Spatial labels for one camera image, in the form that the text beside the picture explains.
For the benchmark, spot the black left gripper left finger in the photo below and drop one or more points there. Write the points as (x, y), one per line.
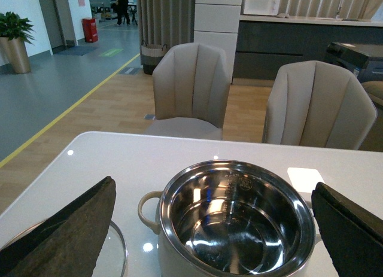
(97, 202)

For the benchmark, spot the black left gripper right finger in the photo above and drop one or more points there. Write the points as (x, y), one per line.
(351, 234)

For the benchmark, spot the glass pot lid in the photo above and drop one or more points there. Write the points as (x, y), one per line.
(113, 253)

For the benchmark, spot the white electric cooking pot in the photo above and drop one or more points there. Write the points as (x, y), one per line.
(231, 218)

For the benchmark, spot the gold plant pot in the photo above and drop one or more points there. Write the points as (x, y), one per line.
(15, 51)

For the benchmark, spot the beige chair right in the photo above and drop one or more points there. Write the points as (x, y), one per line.
(317, 104)

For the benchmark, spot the beige chair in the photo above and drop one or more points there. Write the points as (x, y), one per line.
(317, 104)
(191, 87)

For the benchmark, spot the black appliance machine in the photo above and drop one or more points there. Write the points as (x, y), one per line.
(363, 60)

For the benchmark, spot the blue door mat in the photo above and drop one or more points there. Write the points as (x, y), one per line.
(77, 51)

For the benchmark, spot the beige chair left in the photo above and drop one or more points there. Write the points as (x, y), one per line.
(191, 87)

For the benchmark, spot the woven storage basket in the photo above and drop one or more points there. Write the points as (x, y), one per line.
(151, 55)

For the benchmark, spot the red cabinet box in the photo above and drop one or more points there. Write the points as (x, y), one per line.
(90, 30)

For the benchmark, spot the dark kitchen counter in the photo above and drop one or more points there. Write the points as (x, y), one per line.
(264, 44)

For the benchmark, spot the green potted plant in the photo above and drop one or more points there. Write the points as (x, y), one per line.
(13, 27)

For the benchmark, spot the person in black clothes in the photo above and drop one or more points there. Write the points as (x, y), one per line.
(121, 7)

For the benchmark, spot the beige curtain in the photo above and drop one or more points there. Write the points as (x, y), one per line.
(168, 22)

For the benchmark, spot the white microwave oven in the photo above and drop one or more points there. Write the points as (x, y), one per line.
(260, 7)

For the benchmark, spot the white pillar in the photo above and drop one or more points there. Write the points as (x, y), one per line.
(216, 23)

